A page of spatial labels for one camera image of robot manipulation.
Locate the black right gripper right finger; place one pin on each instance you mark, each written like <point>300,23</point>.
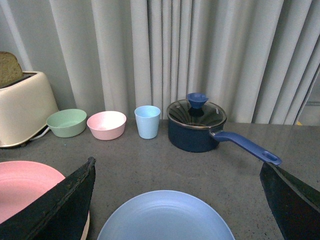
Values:
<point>294,204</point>

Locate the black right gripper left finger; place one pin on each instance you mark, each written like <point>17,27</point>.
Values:
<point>60,214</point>

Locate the pink plate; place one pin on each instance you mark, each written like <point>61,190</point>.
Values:
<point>22,182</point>

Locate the light blue plate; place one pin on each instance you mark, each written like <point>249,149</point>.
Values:
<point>165,215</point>

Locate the cream white plate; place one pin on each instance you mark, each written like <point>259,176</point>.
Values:
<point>86,228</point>

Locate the light green bowl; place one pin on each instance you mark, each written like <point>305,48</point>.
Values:
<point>67,123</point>

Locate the pink bowl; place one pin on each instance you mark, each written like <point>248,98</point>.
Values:
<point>107,125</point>

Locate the cream white toaster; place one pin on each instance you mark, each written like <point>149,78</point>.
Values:
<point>24,108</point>

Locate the light blue cup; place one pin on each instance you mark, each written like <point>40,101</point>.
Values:
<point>147,119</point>

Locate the dark blue saucepan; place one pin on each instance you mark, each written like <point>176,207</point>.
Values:
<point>200,139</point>

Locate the glass lid blue knob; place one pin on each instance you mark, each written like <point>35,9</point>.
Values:
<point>196,112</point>

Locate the grey curtain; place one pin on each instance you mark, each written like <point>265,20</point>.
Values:
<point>257,59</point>

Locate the brown bread slice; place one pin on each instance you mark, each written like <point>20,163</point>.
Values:
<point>10,69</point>

